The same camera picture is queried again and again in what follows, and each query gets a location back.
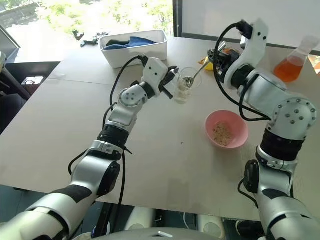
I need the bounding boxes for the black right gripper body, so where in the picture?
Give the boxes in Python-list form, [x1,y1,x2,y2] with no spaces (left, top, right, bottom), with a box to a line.
[215,48,243,77]

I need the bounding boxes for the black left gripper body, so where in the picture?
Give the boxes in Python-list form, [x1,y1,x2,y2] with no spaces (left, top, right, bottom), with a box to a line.
[161,70,177,88]

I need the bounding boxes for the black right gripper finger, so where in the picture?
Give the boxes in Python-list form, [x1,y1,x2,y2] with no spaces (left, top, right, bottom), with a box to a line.
[213,62,225,77]
[207,48,220,64]

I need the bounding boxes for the clear glass mug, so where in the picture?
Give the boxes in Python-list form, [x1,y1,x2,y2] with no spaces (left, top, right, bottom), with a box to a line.
[173,66,203,105]

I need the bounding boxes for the metal spoon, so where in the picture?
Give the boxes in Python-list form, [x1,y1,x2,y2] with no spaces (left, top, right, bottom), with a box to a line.
[181,41,227,88]

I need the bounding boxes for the oatmeal in glass mug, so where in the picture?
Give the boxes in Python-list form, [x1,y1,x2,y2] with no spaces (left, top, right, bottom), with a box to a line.
[174,82,191,104]

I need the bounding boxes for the pink bowl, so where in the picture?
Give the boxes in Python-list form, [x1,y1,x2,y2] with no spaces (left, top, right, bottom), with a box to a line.
[204,109,250,149]

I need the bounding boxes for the oatmeal in pink bowl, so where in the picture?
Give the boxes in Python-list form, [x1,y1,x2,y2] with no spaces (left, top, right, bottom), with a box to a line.
[212,121,235,146]

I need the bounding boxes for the yellow object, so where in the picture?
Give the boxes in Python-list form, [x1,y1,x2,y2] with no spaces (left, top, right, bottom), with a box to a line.
[198,56,215,72]

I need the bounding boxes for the white plastic bin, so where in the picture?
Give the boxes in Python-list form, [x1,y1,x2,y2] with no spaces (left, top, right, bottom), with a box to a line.
[99,29,169,69]

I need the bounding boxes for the blue cloth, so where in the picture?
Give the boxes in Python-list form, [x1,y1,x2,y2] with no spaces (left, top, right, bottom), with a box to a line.
[103,36,156,50]

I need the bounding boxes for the white board panel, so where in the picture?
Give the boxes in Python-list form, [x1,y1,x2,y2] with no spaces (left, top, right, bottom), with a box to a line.
[177,0,320,49]

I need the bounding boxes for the glass flask with orange liquid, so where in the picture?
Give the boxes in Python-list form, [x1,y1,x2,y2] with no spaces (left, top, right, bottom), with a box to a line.
[273,35,320,83]

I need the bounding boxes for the black cloth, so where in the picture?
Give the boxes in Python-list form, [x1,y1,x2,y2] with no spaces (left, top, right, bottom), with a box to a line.
[106,38,131,48]

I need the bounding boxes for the black mechanical parts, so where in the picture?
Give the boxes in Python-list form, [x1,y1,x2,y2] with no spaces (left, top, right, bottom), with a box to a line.
[80,31,111,48]

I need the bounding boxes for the silver robot body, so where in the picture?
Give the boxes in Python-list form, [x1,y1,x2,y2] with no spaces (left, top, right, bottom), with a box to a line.
[98,226,265,240]

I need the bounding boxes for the dark chair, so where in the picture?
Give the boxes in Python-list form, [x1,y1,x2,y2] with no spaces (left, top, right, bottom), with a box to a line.
[0,61,61,136]

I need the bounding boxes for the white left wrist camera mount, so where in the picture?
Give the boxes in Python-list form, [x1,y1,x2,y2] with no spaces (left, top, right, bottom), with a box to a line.
[142,56,169,98]

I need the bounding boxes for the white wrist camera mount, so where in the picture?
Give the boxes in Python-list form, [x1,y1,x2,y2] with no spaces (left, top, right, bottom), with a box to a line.
[142,56,169,98]
[223,17,271,87]

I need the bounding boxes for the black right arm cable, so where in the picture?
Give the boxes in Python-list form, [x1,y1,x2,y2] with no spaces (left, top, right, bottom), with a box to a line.
[213,21,272,123]

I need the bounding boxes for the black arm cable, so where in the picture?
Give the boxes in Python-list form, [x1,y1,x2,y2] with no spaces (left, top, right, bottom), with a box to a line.
[67,54,150,240]
[213,21,272,123]

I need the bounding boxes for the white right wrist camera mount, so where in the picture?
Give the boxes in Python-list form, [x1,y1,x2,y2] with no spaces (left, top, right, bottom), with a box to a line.
[223,17,271,87]

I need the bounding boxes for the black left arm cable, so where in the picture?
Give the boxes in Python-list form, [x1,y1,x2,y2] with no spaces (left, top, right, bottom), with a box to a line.
[67,54,150,240]

